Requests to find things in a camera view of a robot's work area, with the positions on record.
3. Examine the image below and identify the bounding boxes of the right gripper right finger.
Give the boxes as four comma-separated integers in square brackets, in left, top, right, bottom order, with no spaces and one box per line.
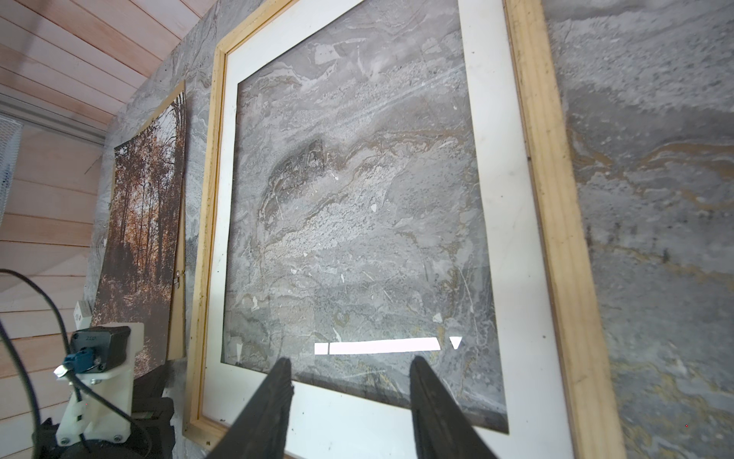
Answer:
[409,356,497,459]

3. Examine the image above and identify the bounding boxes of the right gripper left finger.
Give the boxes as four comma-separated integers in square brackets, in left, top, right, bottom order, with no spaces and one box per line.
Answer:
[208,358,294,459]

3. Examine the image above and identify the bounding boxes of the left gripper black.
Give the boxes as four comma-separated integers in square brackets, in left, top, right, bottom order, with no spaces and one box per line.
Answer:
[34,363,175,458]

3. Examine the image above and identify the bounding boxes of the white photo mat board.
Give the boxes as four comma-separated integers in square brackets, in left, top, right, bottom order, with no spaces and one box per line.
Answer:
[187,1,573,458]

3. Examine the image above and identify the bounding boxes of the light wooden picture frame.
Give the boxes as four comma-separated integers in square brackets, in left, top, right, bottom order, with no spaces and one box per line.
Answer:
[183,1,626,458]

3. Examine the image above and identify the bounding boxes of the autumn forest photo print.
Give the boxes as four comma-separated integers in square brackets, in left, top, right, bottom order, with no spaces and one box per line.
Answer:
[93,94,187,377]

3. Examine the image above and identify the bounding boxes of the brown cardboard backing board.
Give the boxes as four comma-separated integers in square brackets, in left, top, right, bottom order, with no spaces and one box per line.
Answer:
[136,80,187,361]

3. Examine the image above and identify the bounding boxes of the small white square tag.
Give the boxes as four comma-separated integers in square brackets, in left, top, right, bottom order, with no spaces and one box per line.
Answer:
[74,300,93,330]

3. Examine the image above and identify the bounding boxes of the white wire mesh shelf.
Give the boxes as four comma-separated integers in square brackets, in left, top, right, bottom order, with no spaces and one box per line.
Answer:
[0,115,23,219]

